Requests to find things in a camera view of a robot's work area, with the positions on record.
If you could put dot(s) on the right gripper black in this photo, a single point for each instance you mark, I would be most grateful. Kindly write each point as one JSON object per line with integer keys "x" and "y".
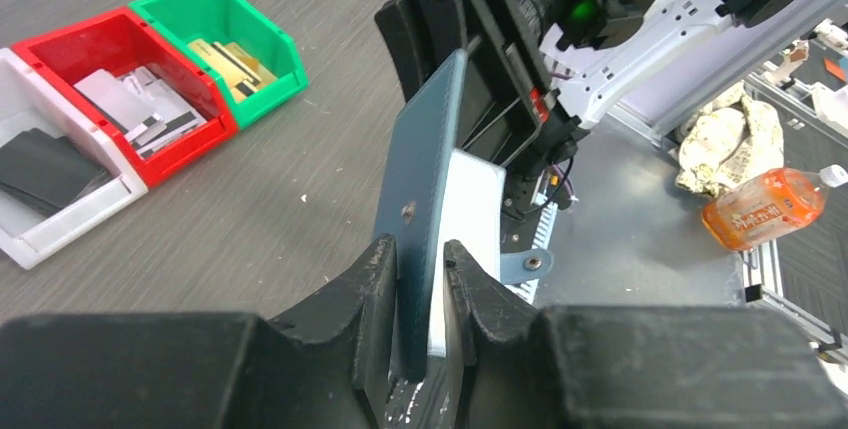
{"x": 510, "y": 115}

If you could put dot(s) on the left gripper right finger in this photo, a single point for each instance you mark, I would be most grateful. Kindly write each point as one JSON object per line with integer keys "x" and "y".
{"x": 486, "y": 333}

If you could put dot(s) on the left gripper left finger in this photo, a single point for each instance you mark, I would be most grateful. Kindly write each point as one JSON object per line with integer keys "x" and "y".
{"x": 337, "y": 343}

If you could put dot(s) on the blue leather card holder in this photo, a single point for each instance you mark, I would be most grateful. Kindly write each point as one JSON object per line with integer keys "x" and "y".
{"x": 433, "y": 192}

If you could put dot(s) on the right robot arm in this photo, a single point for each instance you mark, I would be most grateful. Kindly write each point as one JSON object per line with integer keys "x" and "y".
{"x": 596, "y": 50}

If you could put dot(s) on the gold cards pile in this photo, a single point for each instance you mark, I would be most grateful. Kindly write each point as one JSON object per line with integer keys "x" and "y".
{"x": 244, "y": 75}

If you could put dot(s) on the white cards pile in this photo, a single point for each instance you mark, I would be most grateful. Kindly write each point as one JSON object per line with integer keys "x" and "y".
{"x": 147, "y": 111}

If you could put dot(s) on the black card stack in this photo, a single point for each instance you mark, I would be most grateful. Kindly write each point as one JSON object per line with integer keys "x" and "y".
{"x": 47, "y": 174}

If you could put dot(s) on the green plastic bin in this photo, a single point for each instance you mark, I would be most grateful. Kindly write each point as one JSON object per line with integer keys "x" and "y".
{"x": 182, "y": 21}

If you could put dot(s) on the crumpled beige cloth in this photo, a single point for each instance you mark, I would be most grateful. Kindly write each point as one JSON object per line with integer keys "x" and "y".
{"x": 729, "y": 141}

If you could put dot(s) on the orange drink bottle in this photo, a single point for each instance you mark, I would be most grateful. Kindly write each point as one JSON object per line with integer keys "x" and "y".
{"x": 771, "y": 205}

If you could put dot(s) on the white plastic bin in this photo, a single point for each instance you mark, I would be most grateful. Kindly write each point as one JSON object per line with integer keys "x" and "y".
{"x": 28, "y": 101}

